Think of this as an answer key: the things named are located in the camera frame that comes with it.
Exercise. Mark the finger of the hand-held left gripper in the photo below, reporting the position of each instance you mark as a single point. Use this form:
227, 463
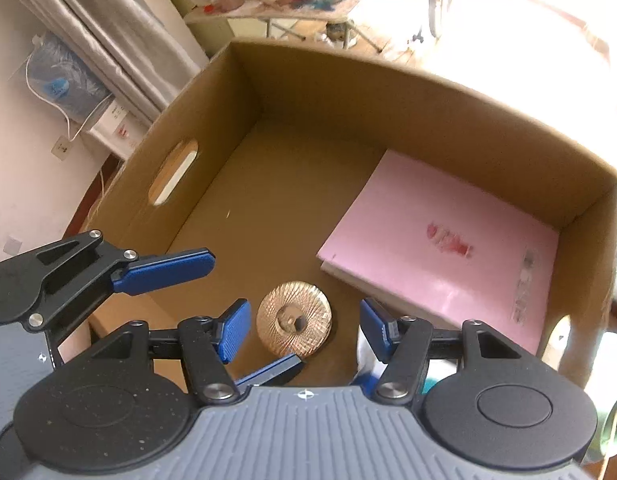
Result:
163, 270
278, 367

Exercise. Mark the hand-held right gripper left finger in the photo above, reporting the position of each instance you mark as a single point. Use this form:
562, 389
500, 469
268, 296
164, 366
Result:
233, 330

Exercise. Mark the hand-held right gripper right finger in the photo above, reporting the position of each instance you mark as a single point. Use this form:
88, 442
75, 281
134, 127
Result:
376, 330

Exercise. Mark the white container blue label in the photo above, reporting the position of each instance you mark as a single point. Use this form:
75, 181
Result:
366, 360

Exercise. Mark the gold ribbed round disc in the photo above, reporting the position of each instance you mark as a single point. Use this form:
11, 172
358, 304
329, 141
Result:
278, 310

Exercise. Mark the pink book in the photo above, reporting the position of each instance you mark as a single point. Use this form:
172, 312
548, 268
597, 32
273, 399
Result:
428, 200

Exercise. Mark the brown cardboard box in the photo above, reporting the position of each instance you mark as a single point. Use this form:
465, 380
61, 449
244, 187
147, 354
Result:
288, 185

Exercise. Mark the silver grey curtain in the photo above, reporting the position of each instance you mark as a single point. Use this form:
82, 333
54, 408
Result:
103, 25

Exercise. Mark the green plant leaf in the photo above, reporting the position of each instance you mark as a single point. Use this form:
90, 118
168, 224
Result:
616, 430

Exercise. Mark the folding table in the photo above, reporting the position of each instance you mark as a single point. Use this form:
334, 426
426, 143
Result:
298, 12

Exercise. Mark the bicycle wheel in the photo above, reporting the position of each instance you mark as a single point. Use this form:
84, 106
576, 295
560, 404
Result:
432, 0

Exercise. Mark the white wall switch plate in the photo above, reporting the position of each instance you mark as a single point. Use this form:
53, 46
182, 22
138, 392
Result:
12, 245

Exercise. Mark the white wall socket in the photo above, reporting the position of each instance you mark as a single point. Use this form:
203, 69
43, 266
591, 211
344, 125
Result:
62, 148

